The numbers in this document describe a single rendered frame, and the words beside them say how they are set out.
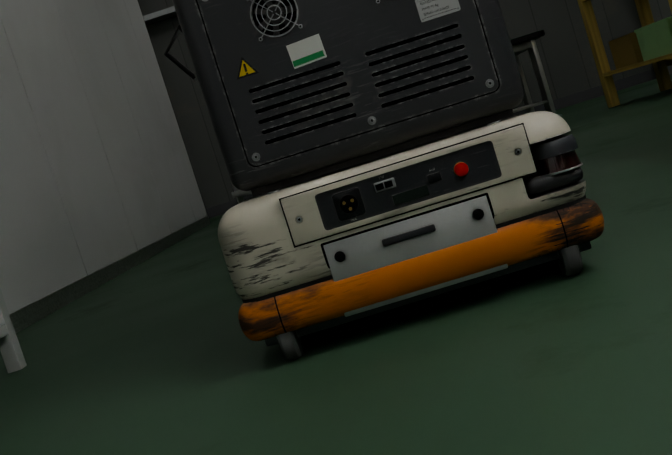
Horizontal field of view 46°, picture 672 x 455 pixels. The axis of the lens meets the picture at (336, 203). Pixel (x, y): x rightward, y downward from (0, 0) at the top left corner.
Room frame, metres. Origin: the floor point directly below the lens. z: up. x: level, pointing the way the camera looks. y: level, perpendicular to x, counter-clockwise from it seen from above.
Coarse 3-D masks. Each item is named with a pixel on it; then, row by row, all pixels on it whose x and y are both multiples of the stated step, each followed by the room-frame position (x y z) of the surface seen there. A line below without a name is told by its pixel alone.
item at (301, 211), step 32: (512, 128) 1.26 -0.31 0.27; (416, 160) 1.27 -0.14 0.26; (448, 160) 1.27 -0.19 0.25; (480, 160) 1.26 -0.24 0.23; (512, 160) 1.26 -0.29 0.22; (320, 192) 1.27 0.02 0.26; (352, 192) 1.27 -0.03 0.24; (384, 192) 1.27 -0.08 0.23; (416, 192) 1.27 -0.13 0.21; (448, 192) 1.27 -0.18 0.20; (288, 224) 1.28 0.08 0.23; (320, 224) 1.27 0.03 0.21; (352, 224) 1.27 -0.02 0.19
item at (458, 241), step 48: (432, 144) 1.31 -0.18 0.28; (576, 144) 1.28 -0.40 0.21; (288, 192) 1.31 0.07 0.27; (480, 192) 1.27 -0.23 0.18; (528, 192) 1.28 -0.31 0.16; (576, 192) 1.27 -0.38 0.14; (240, 240) 1.29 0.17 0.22; (288, 240) 1.28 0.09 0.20; (336, 240) 1.28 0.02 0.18; (384, 240) 1.27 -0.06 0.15; (432, 240) 1.27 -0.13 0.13; (480, 240) 1.27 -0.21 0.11; (528, 240) 1.26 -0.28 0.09; (576, 240) 1.26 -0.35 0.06; (240, 288) 1.30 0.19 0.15; (288, 288) 1.29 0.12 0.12; (336, 288) 1.28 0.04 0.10; (384, 288) 1.27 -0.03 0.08; (432, 288) 1.27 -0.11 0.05
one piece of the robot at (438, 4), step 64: (192, 0) 1.36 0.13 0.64; (256, 0) 1.36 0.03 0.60; (320, 0) 1.35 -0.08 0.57; (384, 0) 1.35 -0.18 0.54; (448, 0) 1.34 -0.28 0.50; (256, 64) 1.36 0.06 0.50; (320, 64) 1.35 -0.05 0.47; (384, 64) 1.35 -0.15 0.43; (448, 64) 1.36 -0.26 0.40; (512, 64) 1.34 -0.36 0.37; (256, 128) 1.36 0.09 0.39; (320, 128) 1.36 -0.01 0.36; (384, 128) 1.35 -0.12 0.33; (448, 128) 1.37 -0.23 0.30; (256, 192) 1.39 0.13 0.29
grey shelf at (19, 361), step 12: (0, 300) 2.17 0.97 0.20; (0, 312) 2.16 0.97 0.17; (0, 324) 2.16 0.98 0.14; (12, 324) 2.19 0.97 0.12; (0, 336) 2.11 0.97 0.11; (12, 336) 2.17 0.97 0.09; (0, 348) 2.16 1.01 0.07; (12, 348) 2.16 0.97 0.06; (12, 360) 2.16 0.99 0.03; (24, 360) 2.19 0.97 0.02
